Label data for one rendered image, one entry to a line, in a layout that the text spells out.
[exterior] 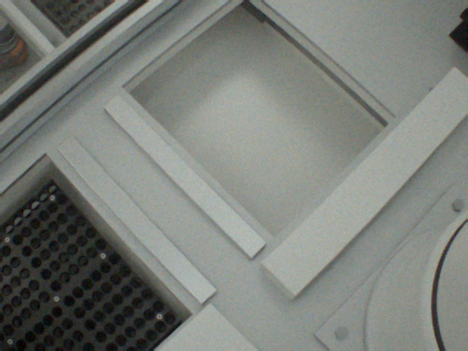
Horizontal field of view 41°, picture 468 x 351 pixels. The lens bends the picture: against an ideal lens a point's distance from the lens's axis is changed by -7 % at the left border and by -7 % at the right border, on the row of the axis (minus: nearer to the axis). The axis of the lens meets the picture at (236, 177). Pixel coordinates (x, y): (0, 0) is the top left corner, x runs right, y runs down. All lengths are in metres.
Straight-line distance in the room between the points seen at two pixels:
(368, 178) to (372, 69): 0.15
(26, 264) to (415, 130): 0.46
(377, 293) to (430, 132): 0.19
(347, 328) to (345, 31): 0.35
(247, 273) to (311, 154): 0.23
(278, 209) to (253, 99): 0.15
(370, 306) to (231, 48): 0.42
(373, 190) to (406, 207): 0.06
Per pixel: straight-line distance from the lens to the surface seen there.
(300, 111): 0.87
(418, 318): 0.53
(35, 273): 0.75
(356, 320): 0.67
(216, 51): 0.90
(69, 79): 0.72
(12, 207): 0.85
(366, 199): 0.67
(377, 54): 0.79
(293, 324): 0.67
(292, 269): 0.65
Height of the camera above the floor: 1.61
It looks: 71 degrees down
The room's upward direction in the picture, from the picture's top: 4 degrees clockwise
